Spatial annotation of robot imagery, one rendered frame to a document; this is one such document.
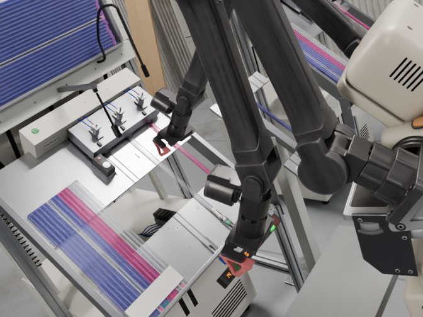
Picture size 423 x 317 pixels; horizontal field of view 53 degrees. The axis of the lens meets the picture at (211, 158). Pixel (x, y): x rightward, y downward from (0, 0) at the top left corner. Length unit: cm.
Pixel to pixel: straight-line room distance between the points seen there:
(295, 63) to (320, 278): 91
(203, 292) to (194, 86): 99
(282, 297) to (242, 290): 23
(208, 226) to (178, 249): 14
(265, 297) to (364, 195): 140
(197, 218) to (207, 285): 50
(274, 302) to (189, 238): 89
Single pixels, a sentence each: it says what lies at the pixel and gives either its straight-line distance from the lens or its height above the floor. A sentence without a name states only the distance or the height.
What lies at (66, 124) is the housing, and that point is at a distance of 156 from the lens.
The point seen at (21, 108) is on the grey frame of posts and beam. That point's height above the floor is 135.
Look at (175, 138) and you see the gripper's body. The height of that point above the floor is 111.
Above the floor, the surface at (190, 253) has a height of 76.
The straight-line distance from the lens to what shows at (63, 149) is 159.
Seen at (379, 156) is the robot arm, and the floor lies 124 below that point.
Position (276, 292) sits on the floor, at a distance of 228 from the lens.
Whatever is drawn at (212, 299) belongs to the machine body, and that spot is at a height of 28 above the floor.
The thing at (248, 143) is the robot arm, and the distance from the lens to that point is 72.
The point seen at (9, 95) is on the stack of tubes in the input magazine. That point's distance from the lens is 150.
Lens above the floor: 160
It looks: 25 degrees down
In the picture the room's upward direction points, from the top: 23 degrees counter-clockwise
